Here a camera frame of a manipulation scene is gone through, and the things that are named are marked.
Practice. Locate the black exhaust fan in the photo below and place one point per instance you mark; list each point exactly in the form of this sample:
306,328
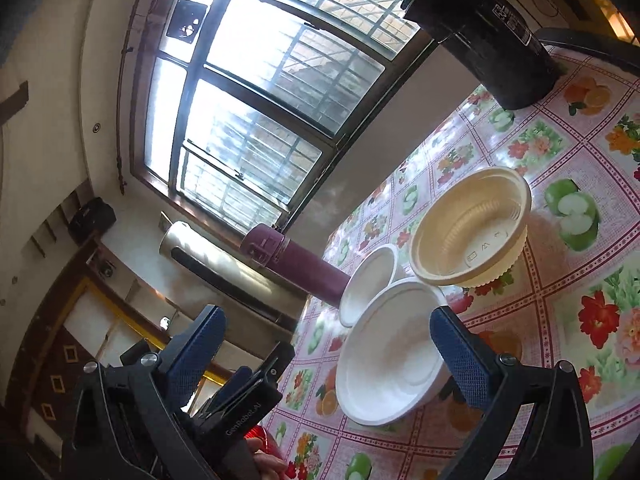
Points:
186,19

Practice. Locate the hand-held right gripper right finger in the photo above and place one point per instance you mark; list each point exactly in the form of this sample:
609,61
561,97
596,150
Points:
460,355

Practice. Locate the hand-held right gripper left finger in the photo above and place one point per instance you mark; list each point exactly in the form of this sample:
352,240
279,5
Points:
195,355

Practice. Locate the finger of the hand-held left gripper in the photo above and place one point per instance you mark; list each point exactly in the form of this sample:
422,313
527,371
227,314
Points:
277,362
235,380

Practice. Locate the person's left hand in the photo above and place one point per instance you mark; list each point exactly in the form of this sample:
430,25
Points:
267,465

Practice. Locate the black cylindrical cooker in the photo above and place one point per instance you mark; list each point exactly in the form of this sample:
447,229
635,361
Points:
480,35

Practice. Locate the red plastic object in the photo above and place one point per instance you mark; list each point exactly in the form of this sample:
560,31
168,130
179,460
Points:
260,432

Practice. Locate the small white bowl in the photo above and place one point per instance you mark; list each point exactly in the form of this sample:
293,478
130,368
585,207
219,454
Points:
365,285

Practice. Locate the purple insulated bottle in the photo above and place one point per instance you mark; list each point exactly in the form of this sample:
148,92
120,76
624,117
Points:
300,265

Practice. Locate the large white bowl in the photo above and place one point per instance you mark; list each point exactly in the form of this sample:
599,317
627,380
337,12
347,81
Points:
385,355

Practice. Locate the barred window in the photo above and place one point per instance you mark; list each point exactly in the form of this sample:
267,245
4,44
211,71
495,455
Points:
240,110

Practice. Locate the cream plastic bowl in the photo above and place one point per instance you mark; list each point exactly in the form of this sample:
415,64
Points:
465,230

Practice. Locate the white standing air conditioner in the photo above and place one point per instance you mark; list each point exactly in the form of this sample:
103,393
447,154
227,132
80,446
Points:
210,255

